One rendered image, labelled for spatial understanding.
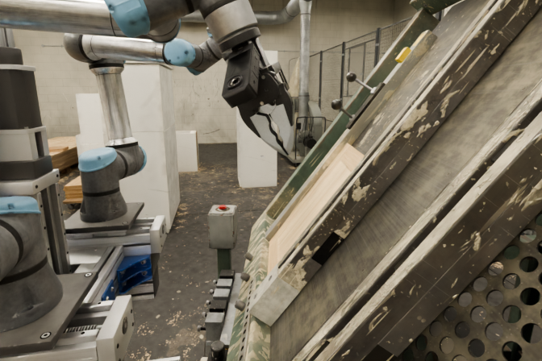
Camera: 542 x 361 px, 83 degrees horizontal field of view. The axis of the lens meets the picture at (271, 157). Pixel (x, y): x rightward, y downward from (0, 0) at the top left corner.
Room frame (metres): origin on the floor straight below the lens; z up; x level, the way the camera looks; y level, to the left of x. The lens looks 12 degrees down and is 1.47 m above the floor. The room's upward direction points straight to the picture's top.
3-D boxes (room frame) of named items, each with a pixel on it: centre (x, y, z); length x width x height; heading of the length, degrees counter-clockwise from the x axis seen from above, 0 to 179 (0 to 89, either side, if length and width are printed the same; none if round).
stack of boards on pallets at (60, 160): (6.00, 4.27, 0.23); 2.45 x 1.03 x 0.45; 10
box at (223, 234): (1.37, 0.23, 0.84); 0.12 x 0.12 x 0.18; 89
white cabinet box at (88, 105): (4.91, 2.54, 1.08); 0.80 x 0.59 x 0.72; 10
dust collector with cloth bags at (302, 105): (6.63, -0.67, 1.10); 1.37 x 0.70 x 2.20; 10
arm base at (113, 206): (1.04, 0.60, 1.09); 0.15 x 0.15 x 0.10
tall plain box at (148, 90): (3.40, 1.40, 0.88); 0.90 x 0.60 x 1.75; 10
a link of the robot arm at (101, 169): (1.05, 0.60, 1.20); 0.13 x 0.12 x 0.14; 168
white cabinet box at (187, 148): (5.83, 1.71, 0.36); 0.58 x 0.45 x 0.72; 100
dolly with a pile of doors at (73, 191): (3.99, 2.41, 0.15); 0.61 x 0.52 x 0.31; 10
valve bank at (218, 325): (0.92, 0.17, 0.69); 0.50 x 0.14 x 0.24; 179
